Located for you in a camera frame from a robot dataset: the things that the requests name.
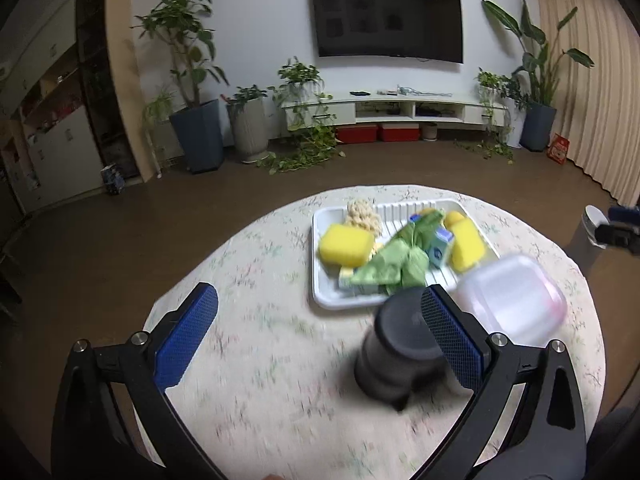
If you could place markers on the spider plant on stand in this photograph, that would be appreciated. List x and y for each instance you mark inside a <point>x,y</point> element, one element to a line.
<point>157,105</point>

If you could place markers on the beige curtain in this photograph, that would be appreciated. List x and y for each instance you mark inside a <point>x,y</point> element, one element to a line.
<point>595,85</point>

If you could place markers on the white translucent plastic container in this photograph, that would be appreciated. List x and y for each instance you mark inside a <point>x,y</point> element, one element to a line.
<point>510,300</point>

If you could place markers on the white low cabinet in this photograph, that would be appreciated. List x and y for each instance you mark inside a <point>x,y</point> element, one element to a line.
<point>395,106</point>

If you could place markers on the white tall cabinet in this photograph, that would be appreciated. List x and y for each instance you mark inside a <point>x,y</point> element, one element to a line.
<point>60,150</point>

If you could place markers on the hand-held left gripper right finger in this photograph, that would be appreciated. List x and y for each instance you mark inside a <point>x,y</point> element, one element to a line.
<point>450,340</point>

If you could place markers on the red storage box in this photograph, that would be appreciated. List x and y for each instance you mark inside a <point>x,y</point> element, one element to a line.
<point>356,134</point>
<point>398,132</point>

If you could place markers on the dark blue square plant pot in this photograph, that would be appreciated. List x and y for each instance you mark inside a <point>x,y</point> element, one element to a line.
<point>539,127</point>
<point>197,135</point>

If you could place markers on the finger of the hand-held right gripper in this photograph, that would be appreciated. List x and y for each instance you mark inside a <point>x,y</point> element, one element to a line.
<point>620,235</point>

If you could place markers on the long yellow sponge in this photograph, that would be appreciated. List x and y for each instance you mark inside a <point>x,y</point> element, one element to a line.
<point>467,242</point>

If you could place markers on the large yellow sponge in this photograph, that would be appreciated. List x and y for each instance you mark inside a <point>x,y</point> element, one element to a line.
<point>346,245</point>

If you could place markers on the beige knobbly soft item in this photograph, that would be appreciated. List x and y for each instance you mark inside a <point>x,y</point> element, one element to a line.
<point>364,216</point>

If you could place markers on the dark open shelf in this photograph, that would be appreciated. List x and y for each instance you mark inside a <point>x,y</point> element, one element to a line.
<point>97,60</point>

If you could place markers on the tall leafy potted tree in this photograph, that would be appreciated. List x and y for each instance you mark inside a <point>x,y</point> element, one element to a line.
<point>182,45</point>

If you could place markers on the light wooden wall panel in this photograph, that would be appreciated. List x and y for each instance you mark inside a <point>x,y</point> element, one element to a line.
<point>127,85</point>

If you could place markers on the black tumbler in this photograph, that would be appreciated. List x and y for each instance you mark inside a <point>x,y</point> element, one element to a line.
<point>400,350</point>

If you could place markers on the red gift bag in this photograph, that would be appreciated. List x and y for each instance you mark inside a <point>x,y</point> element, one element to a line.
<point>559,149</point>

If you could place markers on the blue tissue pack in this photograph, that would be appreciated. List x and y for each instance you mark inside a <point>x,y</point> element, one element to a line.
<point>440,247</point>

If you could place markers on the small white pot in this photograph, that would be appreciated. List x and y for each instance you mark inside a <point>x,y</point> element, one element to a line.
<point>430,131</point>

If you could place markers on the white ribbed plant pot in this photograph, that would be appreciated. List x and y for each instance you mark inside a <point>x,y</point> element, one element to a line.
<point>249,130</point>

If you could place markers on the grey cylindrical bin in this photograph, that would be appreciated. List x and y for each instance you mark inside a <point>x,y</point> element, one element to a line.
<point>587,240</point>

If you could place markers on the trailing vine plant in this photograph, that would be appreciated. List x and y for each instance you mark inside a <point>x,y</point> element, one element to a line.
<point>305,125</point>

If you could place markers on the black wall television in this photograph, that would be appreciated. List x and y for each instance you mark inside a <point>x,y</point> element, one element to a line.
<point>387,17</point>

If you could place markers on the small green potted plant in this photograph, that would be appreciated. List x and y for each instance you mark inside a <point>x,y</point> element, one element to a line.
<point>246,94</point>

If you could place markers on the white plastic tray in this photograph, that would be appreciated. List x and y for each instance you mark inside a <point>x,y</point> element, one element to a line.
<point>330,287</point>

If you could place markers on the trailing plant in white pot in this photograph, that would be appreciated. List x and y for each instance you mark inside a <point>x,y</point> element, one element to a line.
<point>502,110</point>

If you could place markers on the green cloth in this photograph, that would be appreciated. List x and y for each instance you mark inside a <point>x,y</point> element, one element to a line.
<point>395,260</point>

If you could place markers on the blue box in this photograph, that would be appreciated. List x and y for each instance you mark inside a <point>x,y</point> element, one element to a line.
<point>112,180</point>

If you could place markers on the bird of paradise plant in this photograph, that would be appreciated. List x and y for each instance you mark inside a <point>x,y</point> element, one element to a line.
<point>537,55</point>

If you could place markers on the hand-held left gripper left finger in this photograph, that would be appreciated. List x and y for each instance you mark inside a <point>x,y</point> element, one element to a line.
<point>187,332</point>

